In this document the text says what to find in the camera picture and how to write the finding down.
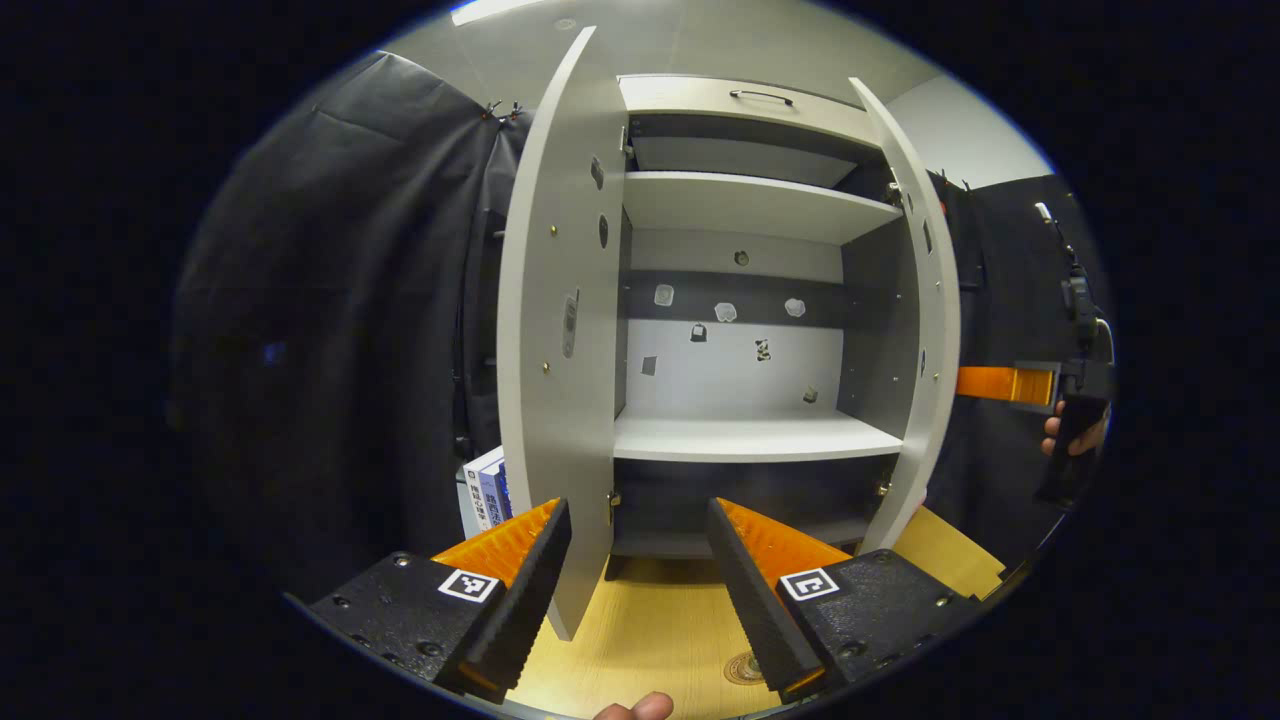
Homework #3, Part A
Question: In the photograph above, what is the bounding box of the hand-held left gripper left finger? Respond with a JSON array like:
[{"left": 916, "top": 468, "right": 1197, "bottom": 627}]
[{"left": 305, "top": 497, "right": 573, "bottom": 704}]

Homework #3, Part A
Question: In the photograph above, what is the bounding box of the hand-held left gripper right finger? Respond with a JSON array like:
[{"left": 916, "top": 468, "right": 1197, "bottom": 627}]
[{"left": 706, "top": 497, "right": 986, "bottom": 701}]

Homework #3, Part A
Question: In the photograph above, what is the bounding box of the white cabinet door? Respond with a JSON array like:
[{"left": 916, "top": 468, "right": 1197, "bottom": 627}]
[
  {"left": 848, "top": 77, "right": 963, "bottom": 554},
  {"left": 497, "top": 25, "right": 629, "bottom": 641}
]

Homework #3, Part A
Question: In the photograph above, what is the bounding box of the white grey cabinet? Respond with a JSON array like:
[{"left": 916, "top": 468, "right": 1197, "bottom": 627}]
[{"left": 610, "top": 73, "right": 923, "bottom": 561}]

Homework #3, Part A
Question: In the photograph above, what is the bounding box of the white blue carton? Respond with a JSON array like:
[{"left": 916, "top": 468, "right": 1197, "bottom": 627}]
[{"left": 458, "top": 446, "right": 517, "bottom": 537}]

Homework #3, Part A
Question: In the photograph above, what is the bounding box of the black backdrop cloth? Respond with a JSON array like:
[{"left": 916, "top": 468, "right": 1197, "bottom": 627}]
[
  {"left": 170, "top": 50, "right": 531, "bottom": 601},
  {"left": 925, "top": 170, "right": 1113, "bottom": 563}
]

